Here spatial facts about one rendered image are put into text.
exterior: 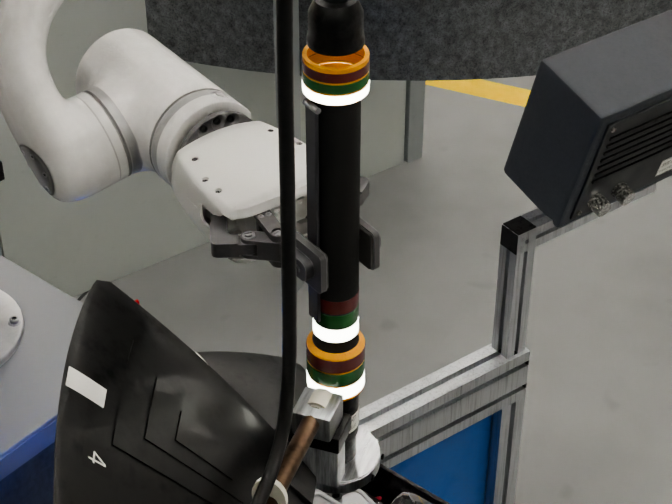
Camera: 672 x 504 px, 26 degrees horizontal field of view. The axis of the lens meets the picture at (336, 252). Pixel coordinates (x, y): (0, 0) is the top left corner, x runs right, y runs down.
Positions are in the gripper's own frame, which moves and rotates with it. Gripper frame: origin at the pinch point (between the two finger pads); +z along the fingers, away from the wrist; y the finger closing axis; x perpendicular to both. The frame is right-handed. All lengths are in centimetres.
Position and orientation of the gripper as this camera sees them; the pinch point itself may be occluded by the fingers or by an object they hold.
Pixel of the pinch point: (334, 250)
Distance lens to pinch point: 102.0
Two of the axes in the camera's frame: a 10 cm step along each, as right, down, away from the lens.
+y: -8.1, 3.5, -4.6
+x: -0.1, -8.0, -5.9
